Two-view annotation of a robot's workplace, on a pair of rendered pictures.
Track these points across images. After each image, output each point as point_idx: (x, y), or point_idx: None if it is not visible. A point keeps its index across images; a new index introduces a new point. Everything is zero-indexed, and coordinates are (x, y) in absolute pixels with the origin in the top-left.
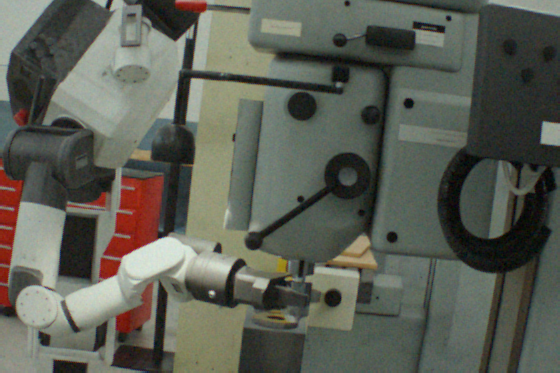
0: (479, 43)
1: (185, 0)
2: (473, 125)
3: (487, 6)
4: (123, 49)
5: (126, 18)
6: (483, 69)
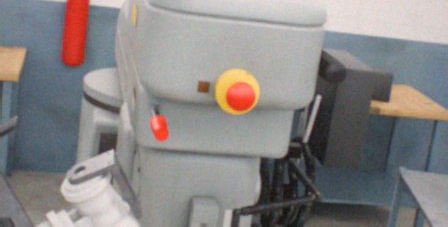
0: (352, 96)
1: (166, 126)
2: (350, 150)
3: (373, 73)
4: (130, 220)
5: (123, 178)
6: (368, 115)
